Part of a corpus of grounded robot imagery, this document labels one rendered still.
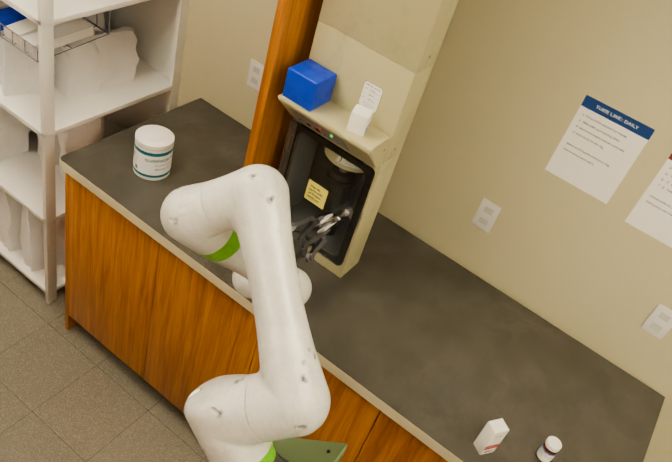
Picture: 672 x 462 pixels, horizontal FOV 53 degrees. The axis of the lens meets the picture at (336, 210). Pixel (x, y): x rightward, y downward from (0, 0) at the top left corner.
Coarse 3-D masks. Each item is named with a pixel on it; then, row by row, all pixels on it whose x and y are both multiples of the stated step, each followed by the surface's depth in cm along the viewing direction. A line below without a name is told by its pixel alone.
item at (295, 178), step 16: (304, 128) 202; (304, 144) 205; (320, 144) 201; (288, 160) 211; (304, 160) 208; (320, 160) 204; (336, 160) 200; (352, 160) 197; (288, 176) 214; (304, 176) 210; (320, 176) 207; (336, 176) 203; (352, 176) 199; (368, 176) 196; (304, 192) 213; (336, 192) 206; (352, 192) 202; (368, 192) 199; (304, 208) 216; (320, 208) 212; (336, 208) 208; (352, 208) 204; (304, 224) 219; (336, 224) 211; (352, 224) 207; (336, 240) 214; (336, 256) 217
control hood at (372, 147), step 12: (288, 108) 193; (300, 108) 186; (324, 108) 189; (336, 108) 191; (312, 120) 186; (324, 120) 185; (336, 120) 186; (348, 120) 188; (336, 132) 182; (348, 132) 183; (372, 132) 186; (348, 144) 185; (360, 144) 180; (372, 144) 181; (384, 144) 185; (360, 156) 190; (372, 156) 182; (384, 156) 191
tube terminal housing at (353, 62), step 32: (320, 32) 186; (320, 64) 190; (352, 64) 184; (384, 64) 179; (352, 96) 189; (384, 96) 183; (416, 96) 185; (384, 128) 187; (384, 160) 193; (384, 192) 210; (320, 256) 223; (352, 256) 220
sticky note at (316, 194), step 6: (312, 186) 210; (318, 186) 209; (306, 192) 213; (312, 192) 211; (318, 192) 210; (324, 192) 208; (306, 198) 214; (312, 198) 212; (318, 198) 211; (324, 198) 209; (318, 204) 212
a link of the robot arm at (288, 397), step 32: (224, 192) 133; (256, 192) 130; (288, 192) 135; (224, 224) 135; (256, 224) 129; (288, 224) 133; (256, 256) 129; (288, 256) 130; (256, 288) 129; (288, 288) 128; (256, 320) 129; (288, 320) 126; (288, 352) 125; (256, 384) 126; (288, 384) 123; (320, 384) 125; (256, 416) 124; (288, 416) 122; (320, 416) 124
